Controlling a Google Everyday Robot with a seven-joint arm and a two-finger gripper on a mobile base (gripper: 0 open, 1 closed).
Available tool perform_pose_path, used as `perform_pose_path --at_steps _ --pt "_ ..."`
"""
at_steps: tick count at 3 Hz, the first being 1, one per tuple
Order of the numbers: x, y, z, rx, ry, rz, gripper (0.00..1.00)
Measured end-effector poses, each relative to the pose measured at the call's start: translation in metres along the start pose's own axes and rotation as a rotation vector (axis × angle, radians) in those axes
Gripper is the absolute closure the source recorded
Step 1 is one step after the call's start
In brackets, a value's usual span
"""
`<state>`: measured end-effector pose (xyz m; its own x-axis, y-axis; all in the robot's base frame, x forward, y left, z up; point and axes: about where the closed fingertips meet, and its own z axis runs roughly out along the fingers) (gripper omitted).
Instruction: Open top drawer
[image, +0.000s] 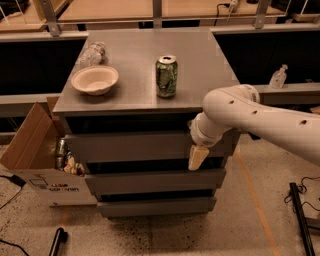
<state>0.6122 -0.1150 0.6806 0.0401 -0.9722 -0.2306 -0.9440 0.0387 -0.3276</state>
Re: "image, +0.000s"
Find grey three-drawer cabinet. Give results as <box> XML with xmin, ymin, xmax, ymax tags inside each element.
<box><xmin>54</xmin><ymin>28</ymin><xmax>240</xmax><ymax>204</ymax></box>

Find black floor stand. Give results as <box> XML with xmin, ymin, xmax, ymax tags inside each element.
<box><xmin>48</xmin><ymin>227</ymin><xmax>68</xmax><ymax>256</ymax></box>
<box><xmin>289</xmin><ymin>182</ymin><xmax>315</xmax><ymax>256</ymax></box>

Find metal railing frame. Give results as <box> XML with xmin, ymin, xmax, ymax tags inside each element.
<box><xmin>0</xmin><ymin>0</ymin><xmax>320</xmax><ymax>41</ymax></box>

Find cans inside cardboard box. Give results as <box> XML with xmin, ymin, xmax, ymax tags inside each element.
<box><xmin>55</xmin><ymin>138</ymin><xmax>85</xmax><ymax>176</ymax></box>

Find grey bottom drawer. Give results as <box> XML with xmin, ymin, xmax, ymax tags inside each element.
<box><xmin>97</xmin><ymin>197</ymin><xmax>216</xmax><ymax>218</ymax></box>

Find green soda can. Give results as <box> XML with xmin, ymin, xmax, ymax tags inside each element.
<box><xmin>156</xmin><ymin>55</ymin><xmax>178</xmax><ymax>98</ymax></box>

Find open cardboard box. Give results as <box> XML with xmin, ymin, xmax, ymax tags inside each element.
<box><xmin>0</xmin><ymin>97</ymin><xmax>97</xmax><ymax>206</ymax></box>

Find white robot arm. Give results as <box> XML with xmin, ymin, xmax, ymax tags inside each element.
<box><xmin>188</xmin><ymin>84</ymin><xmax>320</xmax><ymax>171</ymax></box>

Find black floor stand right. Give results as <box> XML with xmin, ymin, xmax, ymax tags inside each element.
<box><xmin>289</xmin><ymin>182</ymin><xmax>315</xmax><ymax>256</ymax></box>

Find black floor stand left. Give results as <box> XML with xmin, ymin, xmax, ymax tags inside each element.
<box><xmin>48</xmin><ymin>227</ymin><xmax>68</xmax><ymax>256</ymax></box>

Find white power strip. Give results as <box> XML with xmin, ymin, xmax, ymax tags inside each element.
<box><xmin>229</xmin><ymin>0</ymin><xmax>239</xmax><ymax>13</ymax></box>

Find black power adapter cable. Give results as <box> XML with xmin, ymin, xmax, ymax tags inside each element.
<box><xmin>0</xmin><ymin>174</ymin><xmax>27</xmax><ymax>211</ymax></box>

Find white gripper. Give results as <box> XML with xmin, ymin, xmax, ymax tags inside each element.
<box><xmin>188</xmin><ymin>112</ymin><xmax>229</xmax><ymax>171</ymax></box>

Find grey top drawer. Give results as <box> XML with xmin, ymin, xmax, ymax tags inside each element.
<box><xmin>64</xmin><ymin>129</ymin><xmax>240</xmax><ymax>164</ymax></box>

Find black cables on right floor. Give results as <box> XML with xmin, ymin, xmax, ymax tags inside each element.
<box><xmin>283</xmin><ymin>175</ymin><xmax>320</xmax><ymax>213</ymax></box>

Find crumpled clear plastic bottle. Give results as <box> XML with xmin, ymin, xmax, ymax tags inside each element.
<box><xmin>79</xmin><ymin>42</ymin><xmax>106</xmax><ymax>68</ymax></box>

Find beige paper bowl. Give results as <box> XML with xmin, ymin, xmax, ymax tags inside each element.
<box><xmin>71</xmin><ymin>65</ymin><xmax>119</xmax><ymax>96</ymax></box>

